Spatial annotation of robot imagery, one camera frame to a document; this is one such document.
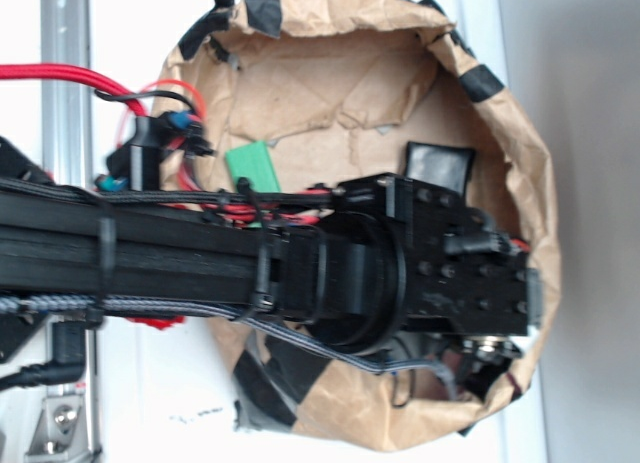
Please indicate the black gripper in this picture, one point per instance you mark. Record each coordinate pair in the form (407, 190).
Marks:
(420, 260)

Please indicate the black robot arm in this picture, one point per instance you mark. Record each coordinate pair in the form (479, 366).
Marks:
(162, 253)

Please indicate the black leather pouch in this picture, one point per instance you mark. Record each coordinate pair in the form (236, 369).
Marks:
(444, 166)

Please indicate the green rectangular block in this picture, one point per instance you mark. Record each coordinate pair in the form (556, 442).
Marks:
(250, 165)

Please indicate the brown paper bag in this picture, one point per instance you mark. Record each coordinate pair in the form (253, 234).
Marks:
(341, 87)

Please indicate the black cable tie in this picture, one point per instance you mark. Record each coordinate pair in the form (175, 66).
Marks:
(261, 299)

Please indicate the aluminium extrusion rail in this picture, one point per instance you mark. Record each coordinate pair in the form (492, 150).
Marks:
(68, 428)

